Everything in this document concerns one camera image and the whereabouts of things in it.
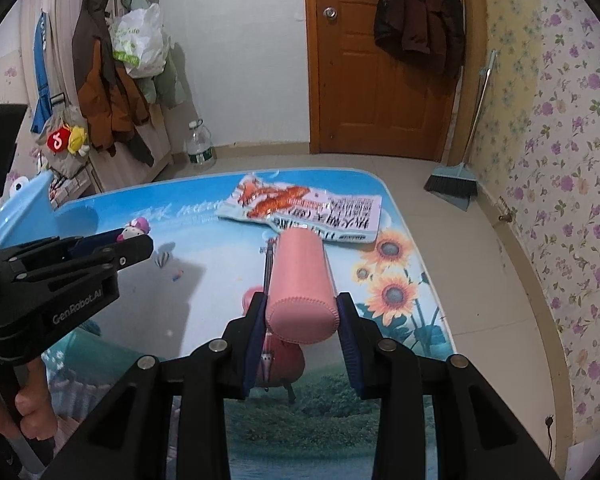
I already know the red white snack packet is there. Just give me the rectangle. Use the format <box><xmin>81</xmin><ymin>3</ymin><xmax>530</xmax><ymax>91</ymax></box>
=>
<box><xmin>215</xmin><ymin>175</ymin><xmax>383</xmax><ymax>244</ymax></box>

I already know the red round plush charm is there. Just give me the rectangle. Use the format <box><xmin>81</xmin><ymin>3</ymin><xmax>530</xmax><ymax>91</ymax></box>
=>
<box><xmin>46</xmin><ymin>127</ymin><xmax>72</xmax><ymax>153</ymax></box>

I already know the person's left hand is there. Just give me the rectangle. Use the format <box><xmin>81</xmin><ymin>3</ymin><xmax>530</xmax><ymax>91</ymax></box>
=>
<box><xmin>0</xmin><ymin>360</ymin><xmax>58</xmax><ymax>453</ymax></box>

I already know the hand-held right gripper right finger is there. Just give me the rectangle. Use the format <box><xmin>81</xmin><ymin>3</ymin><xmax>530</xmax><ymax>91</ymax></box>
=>
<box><xmin>336</xmin><ymin>291</ymin><xmax>561</xmax><ymax>480</ymax></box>

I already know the large clear water bottle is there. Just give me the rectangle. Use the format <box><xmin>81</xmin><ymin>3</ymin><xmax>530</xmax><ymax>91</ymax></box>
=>
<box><xmin>186</xmin><ymin>119</ymin><xmax>217</xmax><ymax>171</ymax></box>

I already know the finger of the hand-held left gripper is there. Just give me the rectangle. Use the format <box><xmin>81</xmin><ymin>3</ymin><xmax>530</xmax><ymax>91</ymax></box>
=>
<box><xmin>7</xmin><ymin>234</ymin><xmax>154</xmax><ymax>283</ymax></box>
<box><xmin>10</xmin><ymin>230</ymin><xmax>126</xmax><ymax>260</ymax></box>

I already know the dark brown hanging jacket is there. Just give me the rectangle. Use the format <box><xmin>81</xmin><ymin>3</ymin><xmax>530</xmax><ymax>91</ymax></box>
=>
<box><xmin>373</xmin><ymin>0</ymin><xmax>467</xmax><ymax>78</ymax></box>

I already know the light blue plastic basin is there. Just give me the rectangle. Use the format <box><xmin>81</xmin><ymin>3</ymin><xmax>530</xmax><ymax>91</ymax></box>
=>
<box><xmin>0</xmin><ymin>170</ymin><xmax>101</xmax><ymax>251</ymax></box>

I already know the pink cylindrical case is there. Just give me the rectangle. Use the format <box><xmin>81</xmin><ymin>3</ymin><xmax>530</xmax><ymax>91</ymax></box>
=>
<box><xmin>264</xmin><ymin>227</ymin><xmax>341</xmax><ymax>346</ymax></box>

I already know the brown orange hanging jacket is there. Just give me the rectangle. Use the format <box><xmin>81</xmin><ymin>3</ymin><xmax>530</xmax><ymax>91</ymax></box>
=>
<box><xmin>71</xmin><ymin>0</ymin><xmax>156</xmax><ymax>167</ymax></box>

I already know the yellow plush charm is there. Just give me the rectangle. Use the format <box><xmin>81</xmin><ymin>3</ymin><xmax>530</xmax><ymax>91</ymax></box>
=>
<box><xmin>67</xmin><ymin>124</ymin><xmax>91</xmax><ymax>157</ymax></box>

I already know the brown wooden door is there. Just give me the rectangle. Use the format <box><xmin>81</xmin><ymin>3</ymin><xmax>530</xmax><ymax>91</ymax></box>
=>
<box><xmin>302</xmin><ymin>0</ymin><xmax>468</xmax><ymax>161</ymax></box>

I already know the blue fabric bag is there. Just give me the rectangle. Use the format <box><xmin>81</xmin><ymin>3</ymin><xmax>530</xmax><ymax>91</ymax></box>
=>
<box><xmin>30</xmin><ymin>10</ymin><xmax>53</xmax><ymax>133</ymax></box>

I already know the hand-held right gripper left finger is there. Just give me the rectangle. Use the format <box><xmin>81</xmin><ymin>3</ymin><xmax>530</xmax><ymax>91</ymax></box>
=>
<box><xmin>45</xmin><ymin>292</ymin><xmax>268</xmax><ymax>480</ymax></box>

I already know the grey shoulder bag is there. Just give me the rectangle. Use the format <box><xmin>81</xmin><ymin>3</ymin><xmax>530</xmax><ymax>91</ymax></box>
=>
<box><xmin>35</xmin><ymin>107</ymin><xmax>88</xmax><ymax>178</ymax></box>

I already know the scenery printed desktop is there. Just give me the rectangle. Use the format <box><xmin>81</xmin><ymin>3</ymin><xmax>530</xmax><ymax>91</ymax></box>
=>
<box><xmin>0</xmin><ymin>167</ymin><xmax>458</xmax><ymax>480</ymax></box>

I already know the blue broom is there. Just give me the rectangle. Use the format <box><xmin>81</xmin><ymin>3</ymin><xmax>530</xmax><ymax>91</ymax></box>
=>
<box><xmin>425</xmin><ymin>50</ymin><xmax>498</xmax><ymax>198</ymax></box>

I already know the white green plastic bag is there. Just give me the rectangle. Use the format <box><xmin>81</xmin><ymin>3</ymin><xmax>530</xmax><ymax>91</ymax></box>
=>
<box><xmin>111</xmin><ymin>3</ymin><xmax>172</xmax><ymax>79</ymax></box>

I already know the blue dustpan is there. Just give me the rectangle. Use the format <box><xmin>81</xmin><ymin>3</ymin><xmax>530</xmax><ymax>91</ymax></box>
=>
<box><xmin>437</xmin><ymin>162</ymin><xmax>476</xmax><ymax>212</ymax></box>

